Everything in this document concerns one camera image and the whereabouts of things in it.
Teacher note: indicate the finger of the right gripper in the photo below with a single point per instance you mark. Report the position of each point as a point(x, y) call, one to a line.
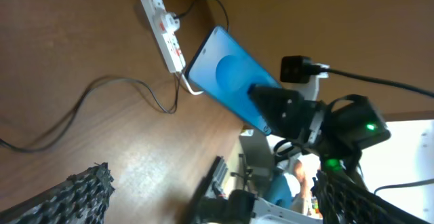
point(279, 107)

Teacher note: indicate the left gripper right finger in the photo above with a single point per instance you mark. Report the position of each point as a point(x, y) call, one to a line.
point(342, 201)

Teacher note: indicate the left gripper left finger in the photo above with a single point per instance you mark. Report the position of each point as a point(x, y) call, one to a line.
point(81, 198)

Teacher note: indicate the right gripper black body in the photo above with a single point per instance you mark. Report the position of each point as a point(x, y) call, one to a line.
point(311, 115)

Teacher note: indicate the blue screen Samsung smartphone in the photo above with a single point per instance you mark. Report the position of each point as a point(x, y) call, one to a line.
point(225, 71)

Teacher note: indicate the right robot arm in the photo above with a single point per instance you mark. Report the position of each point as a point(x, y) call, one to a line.
point(336, 136)

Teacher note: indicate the white USB charger adapter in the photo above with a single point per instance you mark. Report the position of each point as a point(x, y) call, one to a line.
point(166, 22)

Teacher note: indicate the white power strip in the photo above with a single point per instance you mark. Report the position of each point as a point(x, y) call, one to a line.
point(167, 42)

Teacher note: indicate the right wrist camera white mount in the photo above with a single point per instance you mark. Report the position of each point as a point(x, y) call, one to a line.
point(303, 75)

